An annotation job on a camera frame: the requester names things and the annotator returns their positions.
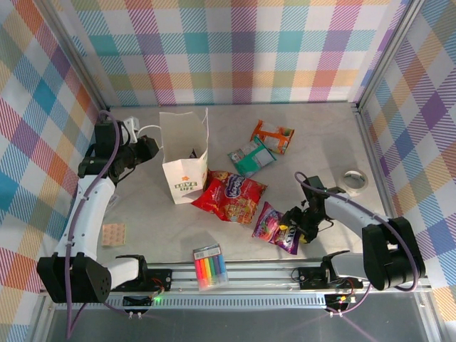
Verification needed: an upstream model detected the purple Fox's candy packet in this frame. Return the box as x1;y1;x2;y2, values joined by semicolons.
252;201;302;256

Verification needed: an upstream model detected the white floral paper bag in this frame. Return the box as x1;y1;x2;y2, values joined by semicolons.
137;108;210;206

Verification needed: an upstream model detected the large red snack packet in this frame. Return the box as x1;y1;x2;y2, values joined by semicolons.
190;169;268;224

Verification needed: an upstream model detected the teal snack packet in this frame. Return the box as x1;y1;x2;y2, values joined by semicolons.
227;135;278;178

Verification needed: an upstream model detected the orange snack packet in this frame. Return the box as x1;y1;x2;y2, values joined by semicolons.
250;119;296;155

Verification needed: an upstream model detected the clear tape roll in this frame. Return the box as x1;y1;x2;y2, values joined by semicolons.
342;170;369;196

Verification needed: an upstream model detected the beige square note pad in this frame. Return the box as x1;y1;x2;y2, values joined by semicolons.
101;223;128;248

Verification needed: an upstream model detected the pack of coloured markers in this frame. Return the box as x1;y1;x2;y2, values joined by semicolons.
192;243;229;292

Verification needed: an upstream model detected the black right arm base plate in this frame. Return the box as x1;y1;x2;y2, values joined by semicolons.
297;265;364;290

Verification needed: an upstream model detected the aluminium mounting rail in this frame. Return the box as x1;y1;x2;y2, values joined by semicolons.
38;261;434;296

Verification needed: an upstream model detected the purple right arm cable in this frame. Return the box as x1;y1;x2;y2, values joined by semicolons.
294;172;422;317

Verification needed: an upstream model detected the slotted grey cable duct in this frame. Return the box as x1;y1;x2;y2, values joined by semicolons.
56;298;328;310

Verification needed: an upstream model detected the aluminium table side rail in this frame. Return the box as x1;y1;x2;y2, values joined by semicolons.
354;103;432;271

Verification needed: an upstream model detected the grey aluminium frame post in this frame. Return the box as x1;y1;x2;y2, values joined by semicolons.
38;0;110;115
355;0;425;112

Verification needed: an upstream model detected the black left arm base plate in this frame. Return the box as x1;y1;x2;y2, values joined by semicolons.
108;267;174;293

